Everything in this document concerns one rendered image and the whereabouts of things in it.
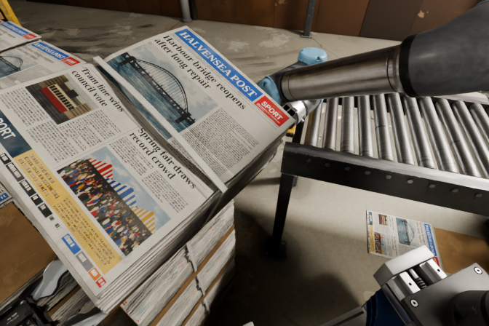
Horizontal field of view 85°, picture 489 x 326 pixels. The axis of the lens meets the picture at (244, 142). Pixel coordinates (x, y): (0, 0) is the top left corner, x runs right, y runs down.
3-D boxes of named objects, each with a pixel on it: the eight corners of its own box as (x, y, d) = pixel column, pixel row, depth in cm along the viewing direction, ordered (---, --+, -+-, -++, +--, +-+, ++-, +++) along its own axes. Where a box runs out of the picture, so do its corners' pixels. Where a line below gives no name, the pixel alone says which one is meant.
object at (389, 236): (368, 253, 147) (368, 252, 147) (366, 209, 167) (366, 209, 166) (442, 272, 140) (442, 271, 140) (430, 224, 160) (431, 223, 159)
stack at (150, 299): (184, 369, 112) (120, 316, 54) (45, 221, 161) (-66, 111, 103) (239, 287, 135) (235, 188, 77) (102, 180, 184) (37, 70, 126)
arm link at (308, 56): (307, 65, 64) (301, 103, 72) (335, 52, 69) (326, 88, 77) (283, 54, 68) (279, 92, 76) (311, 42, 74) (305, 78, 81)
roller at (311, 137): (301, 156, 98) (303, 145, 94) (313, 87, 130) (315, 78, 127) (315, 158, 97) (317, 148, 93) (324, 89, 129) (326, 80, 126)
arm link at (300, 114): (280, 108, 81) (300, 126, 80) (271, 115, 79) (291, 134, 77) (290, 92, 75) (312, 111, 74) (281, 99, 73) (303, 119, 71)
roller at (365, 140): (362, 169, 94) (356, 160, 92) (359, 96, 127) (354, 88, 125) (377, 166, 91) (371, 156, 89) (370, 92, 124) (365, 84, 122)
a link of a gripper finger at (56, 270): (79, 239, 43) (38, 303, 38) (86, 247, 48) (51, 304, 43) (60, 233, 43) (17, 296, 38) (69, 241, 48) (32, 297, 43)
